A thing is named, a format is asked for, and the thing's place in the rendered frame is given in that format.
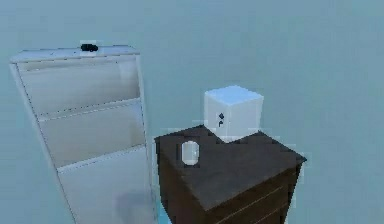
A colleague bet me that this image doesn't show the small black object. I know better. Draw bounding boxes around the small black object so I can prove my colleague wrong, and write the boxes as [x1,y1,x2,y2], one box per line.
[80,43,99,53]

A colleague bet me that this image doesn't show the white shelf unit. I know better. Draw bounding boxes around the white shelf unit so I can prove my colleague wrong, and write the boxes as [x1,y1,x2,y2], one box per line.
[9,44,160,224]

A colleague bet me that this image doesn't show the white mug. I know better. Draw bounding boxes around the white mug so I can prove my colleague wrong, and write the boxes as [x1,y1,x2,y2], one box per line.
[181,140,201,167]

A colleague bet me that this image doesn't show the white cube box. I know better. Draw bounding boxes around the white cube box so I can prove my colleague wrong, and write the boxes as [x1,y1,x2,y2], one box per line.
[203,85,265,144]

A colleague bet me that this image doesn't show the dark brown chest of drawers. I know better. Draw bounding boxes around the dark brown chest of drawers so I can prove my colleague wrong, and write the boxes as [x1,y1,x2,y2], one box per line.
[153,124,308,224]

